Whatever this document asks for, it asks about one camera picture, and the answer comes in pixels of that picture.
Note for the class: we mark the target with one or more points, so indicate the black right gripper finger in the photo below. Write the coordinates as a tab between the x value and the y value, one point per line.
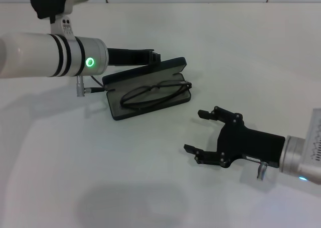
190	149
204	114

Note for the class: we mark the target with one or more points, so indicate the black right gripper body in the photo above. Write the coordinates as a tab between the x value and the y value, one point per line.
250	145

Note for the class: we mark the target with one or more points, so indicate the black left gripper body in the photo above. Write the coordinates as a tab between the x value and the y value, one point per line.
128	57

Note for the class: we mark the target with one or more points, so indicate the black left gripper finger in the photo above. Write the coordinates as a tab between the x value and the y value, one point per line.
155	60
156	55

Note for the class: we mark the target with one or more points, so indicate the black glasses case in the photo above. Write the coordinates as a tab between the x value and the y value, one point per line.
160	67

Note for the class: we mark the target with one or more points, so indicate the black round glasses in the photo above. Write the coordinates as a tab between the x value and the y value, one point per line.
140	88

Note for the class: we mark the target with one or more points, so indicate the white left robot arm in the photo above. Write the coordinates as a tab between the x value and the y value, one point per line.
37	54

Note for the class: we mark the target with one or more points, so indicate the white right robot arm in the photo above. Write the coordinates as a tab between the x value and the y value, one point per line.
293	157

